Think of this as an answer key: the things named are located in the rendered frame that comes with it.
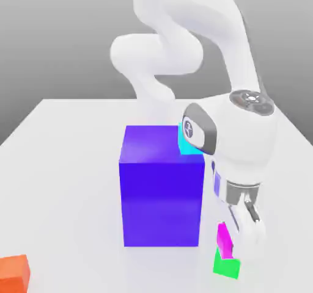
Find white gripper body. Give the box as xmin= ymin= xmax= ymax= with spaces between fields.
xmin=227 ymin=197 xmax=267 ymax=249

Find small magenta cube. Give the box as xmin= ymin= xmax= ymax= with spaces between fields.
xmin=216 ymin=221 xmax=235 ymax=260

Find small green cube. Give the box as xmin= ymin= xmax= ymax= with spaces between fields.
xmin=212 ymin=247 xmax=242 ymax=280

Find small cyan cube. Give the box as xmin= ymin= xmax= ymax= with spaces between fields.
xmin=177 ymin=121 xmax=205 ymax=156

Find small orange cube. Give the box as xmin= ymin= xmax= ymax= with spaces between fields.
xmin=0 ymin=254 xmax=31 ymax=293

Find large blue box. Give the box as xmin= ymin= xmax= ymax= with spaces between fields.
xmin=118 ymin=125 xmax=205 ymax=248

